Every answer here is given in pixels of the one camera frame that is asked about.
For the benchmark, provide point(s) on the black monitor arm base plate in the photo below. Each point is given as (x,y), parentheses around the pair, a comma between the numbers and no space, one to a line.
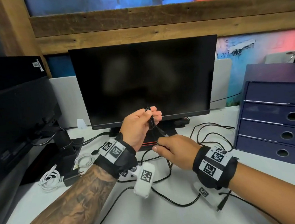
(49,163)

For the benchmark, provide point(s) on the black panel with white sticker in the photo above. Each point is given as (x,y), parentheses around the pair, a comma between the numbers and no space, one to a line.
(7,71)

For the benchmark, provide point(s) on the person's right hand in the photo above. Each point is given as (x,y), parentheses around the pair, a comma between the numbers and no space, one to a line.
(176,152)

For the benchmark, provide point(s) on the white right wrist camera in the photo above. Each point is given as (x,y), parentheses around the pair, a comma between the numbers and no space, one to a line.
(204,192)

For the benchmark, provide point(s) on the person's left forearm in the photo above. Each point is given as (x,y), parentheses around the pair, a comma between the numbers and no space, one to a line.
(63,213)

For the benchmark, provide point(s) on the navy blue drawer unit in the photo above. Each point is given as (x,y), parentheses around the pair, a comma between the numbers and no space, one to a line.
(274,115)

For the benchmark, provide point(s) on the small black oval device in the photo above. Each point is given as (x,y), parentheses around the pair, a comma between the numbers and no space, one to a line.
(183,122)

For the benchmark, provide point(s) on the person's left hand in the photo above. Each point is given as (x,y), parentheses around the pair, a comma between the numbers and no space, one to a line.
(136,127)

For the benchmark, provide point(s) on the black charger plug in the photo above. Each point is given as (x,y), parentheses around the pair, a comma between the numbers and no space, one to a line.
(71,179)

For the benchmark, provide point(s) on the white background table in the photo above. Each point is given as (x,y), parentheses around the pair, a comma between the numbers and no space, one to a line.
(276,58)

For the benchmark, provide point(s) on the person's right forearm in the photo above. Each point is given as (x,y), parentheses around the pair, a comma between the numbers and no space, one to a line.
(281,197)

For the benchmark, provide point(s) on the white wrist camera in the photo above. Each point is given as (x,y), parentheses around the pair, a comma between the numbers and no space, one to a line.
(204,192)
(145,177)

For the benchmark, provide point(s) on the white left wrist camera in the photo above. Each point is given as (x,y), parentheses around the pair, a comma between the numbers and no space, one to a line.
(145,177)

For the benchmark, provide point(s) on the black computer monitor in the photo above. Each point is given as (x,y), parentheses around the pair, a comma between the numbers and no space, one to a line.
(147,77)

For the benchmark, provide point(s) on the white partition panel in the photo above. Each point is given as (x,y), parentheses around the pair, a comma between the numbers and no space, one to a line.
(69,99)
(222,81)

